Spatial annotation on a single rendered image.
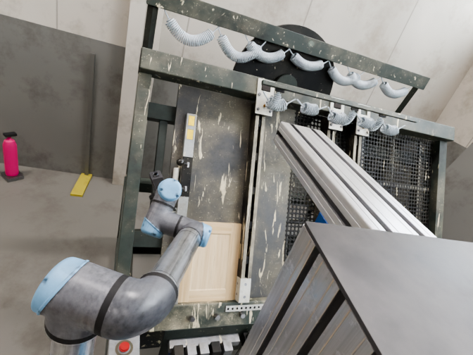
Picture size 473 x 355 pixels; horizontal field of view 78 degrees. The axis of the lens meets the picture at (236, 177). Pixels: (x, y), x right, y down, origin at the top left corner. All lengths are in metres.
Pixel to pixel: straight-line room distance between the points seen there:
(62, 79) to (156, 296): 3.23
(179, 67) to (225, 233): 0.87
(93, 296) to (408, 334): 0.52
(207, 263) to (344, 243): 1.35
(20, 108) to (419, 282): 3.88
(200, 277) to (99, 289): 1.02
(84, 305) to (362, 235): 0.50
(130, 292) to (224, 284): 1.08
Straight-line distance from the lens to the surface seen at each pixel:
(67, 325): 0.68
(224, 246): 1.61
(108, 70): 3.55
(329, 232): 0.29
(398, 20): 4.22
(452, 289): 0.32
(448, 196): 4.18
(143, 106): 1.50
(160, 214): 0.97
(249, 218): 1.58
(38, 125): 3.97
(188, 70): 1.53
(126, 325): 0.63
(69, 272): 0.66
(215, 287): 1.65
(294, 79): 2.24
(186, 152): 1.50
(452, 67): 4.89
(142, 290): 0.64
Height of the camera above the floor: 2.17
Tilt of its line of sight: 27 degrees down
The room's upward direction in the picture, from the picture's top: 18 degrees clockwise
